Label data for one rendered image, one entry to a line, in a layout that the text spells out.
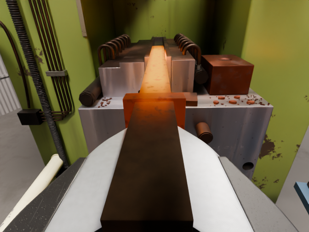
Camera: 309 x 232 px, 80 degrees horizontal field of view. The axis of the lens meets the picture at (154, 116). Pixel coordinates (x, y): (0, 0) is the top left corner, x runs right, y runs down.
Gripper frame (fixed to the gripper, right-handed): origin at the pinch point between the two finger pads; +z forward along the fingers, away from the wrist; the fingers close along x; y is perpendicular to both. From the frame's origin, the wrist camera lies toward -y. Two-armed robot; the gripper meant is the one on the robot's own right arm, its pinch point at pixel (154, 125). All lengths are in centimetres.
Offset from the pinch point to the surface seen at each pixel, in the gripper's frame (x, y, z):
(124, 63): -6.8, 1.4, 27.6
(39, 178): -37, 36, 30
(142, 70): -3.2, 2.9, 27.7
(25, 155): -123, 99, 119
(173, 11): 6, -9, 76
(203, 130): 8.3, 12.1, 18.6
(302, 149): 125, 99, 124
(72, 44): -23.0, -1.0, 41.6
